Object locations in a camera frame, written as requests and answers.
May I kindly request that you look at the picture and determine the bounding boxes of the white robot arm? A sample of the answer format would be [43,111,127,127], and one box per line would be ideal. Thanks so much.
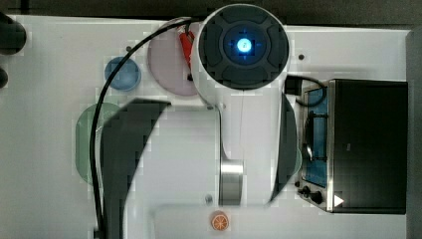
[101,4,297,239]

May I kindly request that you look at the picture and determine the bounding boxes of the purple round plate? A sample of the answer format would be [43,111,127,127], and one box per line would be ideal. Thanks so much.
[147,29,197,97]

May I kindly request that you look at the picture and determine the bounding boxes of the red ketchup bottle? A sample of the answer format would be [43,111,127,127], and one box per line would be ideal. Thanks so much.
[179,31,194,67]

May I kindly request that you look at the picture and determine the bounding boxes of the blue round bowl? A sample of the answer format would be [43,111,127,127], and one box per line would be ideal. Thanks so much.
[105,57,141,92]

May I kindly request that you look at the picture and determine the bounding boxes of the green mug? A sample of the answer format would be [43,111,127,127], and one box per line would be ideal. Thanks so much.
[294,148,303,174]

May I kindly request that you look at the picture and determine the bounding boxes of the orange slice toy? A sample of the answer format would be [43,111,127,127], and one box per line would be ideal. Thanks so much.
[210,211,229,231]

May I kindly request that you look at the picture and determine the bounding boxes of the black toaster oven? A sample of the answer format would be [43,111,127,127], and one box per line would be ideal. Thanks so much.
[296,79,408,214]

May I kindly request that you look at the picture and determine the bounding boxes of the black round container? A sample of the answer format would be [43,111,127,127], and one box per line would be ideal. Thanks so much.
[0,13,27,55]

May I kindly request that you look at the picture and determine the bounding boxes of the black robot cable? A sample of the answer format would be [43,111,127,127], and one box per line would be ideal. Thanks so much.
[89,17,195,239]

